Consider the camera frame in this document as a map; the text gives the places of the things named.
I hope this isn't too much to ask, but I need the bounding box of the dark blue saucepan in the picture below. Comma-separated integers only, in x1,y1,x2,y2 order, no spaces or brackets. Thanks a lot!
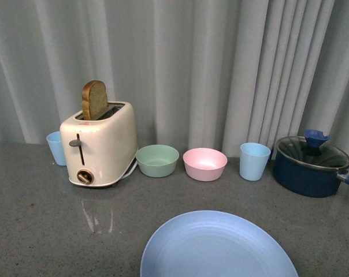
273,143,349,198

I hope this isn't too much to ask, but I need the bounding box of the pink plastic bowl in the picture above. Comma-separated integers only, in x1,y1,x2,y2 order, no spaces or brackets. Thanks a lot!
183,148,228,182

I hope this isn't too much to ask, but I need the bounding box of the green plastic bowl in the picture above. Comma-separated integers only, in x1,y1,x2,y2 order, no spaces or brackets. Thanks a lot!
136,144,180,178

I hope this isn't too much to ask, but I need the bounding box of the light blue cup behind toaster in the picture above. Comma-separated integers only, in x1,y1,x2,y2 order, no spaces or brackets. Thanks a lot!
46,131,66,166

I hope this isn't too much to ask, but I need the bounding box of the cream two-slot toaster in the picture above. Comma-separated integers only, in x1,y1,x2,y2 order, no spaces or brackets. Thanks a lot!
60,102,138,188

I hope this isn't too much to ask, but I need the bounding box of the light blue plastic cup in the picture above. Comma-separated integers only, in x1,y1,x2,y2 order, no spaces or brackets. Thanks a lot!
240,143,271,181

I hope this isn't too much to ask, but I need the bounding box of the brown bread slice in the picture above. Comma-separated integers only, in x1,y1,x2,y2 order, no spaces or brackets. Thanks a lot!
82,80,108,120

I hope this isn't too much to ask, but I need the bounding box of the glass lid with blue knob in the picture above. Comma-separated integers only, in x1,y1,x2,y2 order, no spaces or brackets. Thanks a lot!
277,129,349,171

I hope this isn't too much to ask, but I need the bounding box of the grey pleated curtain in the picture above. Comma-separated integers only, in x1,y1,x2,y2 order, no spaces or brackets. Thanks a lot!
0,1,349,157

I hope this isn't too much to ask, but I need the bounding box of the blue plate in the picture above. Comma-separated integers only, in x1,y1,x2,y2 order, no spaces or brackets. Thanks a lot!
140,211,298,276

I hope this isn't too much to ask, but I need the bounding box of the white toaster power cord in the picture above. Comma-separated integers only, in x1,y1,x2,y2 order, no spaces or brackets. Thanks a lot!
121,159,139,180

